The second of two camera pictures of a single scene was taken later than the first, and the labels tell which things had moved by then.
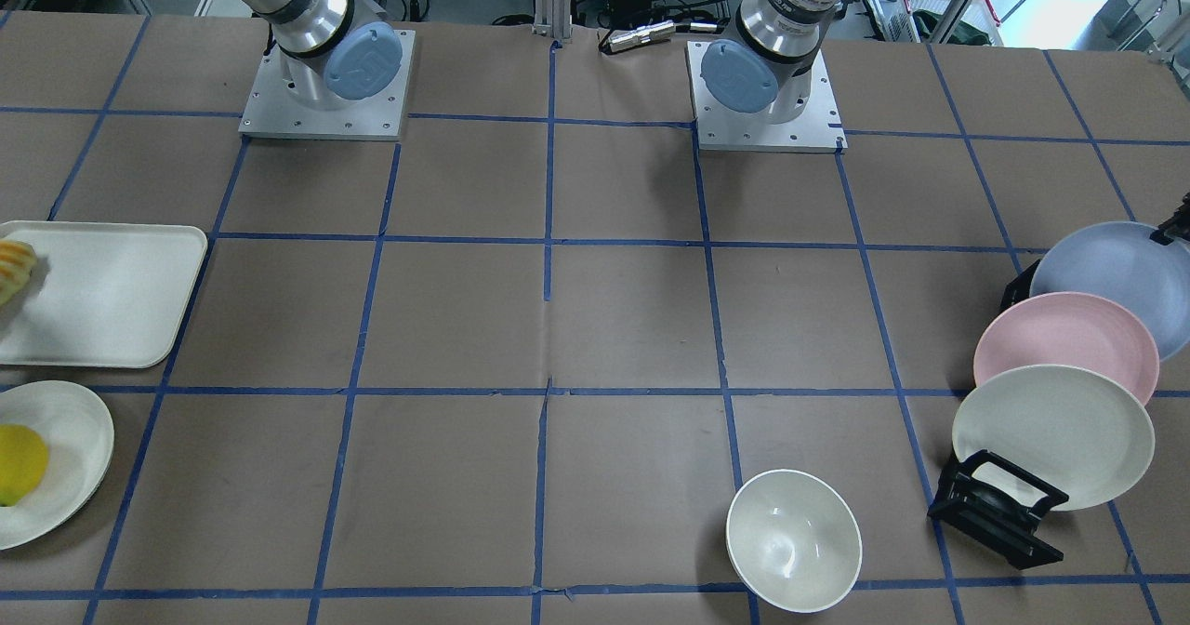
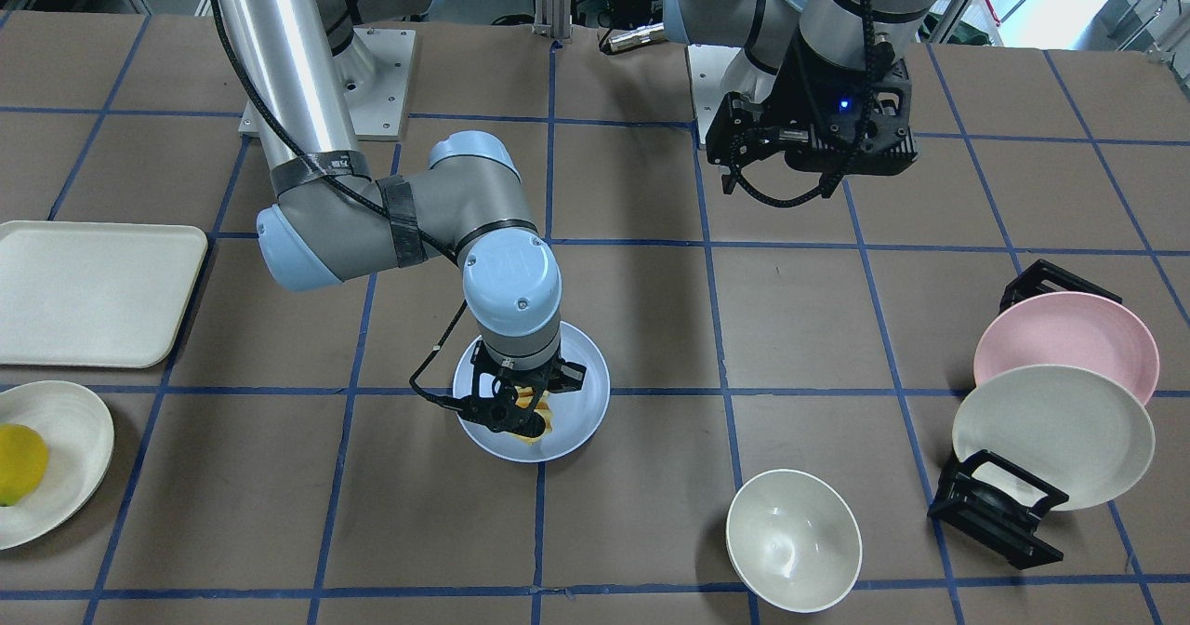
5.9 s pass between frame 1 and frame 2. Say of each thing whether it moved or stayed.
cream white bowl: stayed
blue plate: moved
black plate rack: stayed
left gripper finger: moved
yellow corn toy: moved
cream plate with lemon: stayed
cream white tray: stayed
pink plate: stayed
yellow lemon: stayed
